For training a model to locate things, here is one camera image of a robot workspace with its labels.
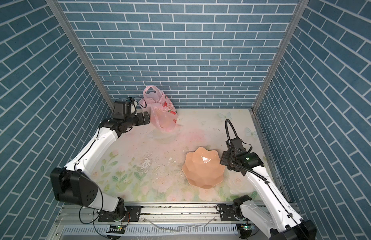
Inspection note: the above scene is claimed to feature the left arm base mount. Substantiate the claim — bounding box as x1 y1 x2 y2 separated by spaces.
98 206 142 223

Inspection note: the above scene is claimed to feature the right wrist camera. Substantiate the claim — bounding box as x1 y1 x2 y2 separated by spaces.
227 138 245 151

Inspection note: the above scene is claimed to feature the pink plastic bag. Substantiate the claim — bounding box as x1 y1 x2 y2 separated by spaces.
143 85 178 132

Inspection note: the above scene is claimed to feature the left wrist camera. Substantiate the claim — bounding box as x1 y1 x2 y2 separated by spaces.
113 99 137 119

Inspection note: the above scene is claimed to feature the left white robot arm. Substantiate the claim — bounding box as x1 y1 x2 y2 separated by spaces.
50 112 150 218

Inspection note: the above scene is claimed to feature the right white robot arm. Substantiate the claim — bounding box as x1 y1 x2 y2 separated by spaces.
220 150 317 240

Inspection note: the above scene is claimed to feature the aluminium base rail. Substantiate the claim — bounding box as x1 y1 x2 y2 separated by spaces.
54 203 259 238

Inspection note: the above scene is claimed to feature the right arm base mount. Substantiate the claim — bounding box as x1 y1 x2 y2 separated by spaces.
215 204 260 222

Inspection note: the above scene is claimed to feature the pink scalloped bowl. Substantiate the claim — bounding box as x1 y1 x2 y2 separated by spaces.
182 147 226 189

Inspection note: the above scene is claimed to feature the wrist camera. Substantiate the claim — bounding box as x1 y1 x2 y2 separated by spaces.
113 99 137 119
227 138 245 151

